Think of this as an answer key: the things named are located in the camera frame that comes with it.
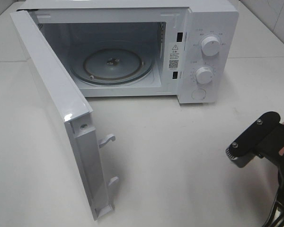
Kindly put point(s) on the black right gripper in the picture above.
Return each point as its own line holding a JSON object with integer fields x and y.
{"x": 272, "y": 148}

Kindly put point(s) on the white upper power knob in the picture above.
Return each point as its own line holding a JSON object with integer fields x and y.
{"x": 210, "y": 45}

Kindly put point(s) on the white microwave oven body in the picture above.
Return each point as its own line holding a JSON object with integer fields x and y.
{"x": 154, "y": 23}

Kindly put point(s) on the white warning label sticker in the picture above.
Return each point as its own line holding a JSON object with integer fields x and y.
{"x": 174, "y": 56}

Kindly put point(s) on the white lower timer knob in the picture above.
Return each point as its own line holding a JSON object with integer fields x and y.
{"x": 204, "y": 75}

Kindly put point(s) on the glass microwave turntable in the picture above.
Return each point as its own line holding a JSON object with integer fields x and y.
{"x": 110, "y": 63}

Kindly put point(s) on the round door release button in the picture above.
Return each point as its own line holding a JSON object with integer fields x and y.
{"x": 199, "y": 94}

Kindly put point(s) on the white microwave door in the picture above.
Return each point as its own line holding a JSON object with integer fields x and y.
{"x": 69, "y": 111}

